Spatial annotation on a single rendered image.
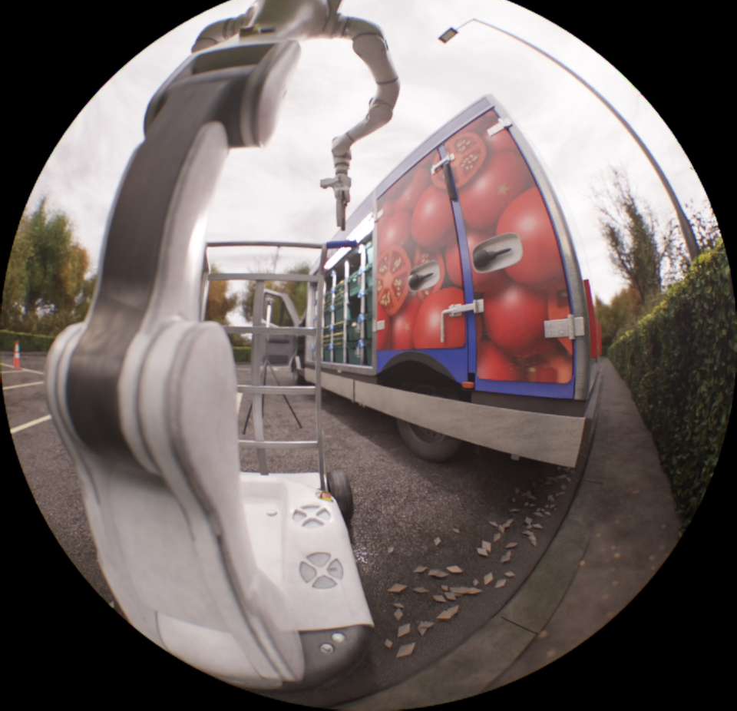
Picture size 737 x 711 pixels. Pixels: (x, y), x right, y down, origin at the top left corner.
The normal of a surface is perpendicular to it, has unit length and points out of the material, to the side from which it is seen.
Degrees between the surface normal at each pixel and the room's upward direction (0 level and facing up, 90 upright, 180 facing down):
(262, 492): 68
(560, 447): 90
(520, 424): 90
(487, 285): 90
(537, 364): 90
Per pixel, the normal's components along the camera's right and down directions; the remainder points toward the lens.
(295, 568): 0.21, -0.82
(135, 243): 0.29, 0.15
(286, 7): 0.47, 0.70
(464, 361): -0.87, -0.04
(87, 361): 0.28, -0.51
